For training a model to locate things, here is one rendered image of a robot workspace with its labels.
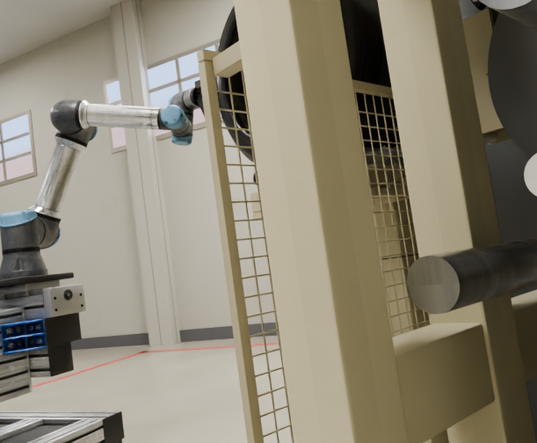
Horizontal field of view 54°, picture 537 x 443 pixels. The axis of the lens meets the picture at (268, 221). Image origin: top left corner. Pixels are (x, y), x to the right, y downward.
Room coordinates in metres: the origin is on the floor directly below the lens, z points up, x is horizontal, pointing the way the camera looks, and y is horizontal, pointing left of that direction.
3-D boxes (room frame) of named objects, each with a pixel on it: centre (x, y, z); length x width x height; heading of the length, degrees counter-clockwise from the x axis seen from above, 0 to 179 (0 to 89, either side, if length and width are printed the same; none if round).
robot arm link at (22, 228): (1.78, 0.84, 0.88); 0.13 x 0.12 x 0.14; 179
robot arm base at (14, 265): (1.77, 0.84, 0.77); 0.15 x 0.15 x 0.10
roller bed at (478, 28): (1.37, -0.63, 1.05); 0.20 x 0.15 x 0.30; 132
